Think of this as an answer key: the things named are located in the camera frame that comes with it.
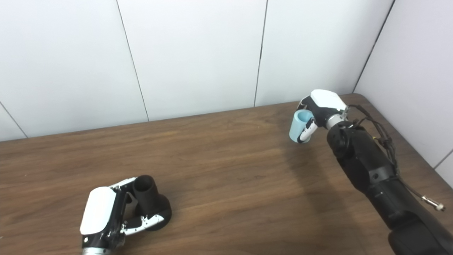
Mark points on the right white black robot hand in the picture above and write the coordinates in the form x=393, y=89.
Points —
x=324, y=104

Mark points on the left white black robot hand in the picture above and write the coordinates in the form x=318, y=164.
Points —
x=99, y=212

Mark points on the black funnel-shaped nozzle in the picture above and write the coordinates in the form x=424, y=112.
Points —
x=148, y=198

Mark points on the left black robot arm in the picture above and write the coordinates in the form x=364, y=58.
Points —
x=95, y=251

